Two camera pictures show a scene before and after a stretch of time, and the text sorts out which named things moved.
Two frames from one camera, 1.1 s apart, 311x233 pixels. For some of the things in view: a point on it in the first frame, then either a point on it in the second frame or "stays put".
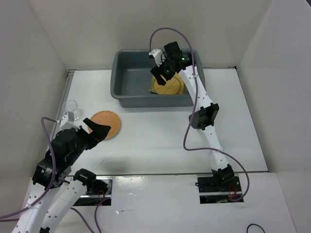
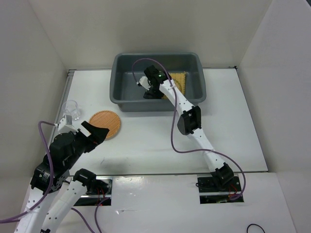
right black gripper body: x=166 y=67 → x=158 y=92
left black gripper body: x=85 y=140 stays put
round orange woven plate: x=110 y=118 stays put
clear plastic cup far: x=71 y=106 stays put
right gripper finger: x=159 y=74 → x=149 y=94
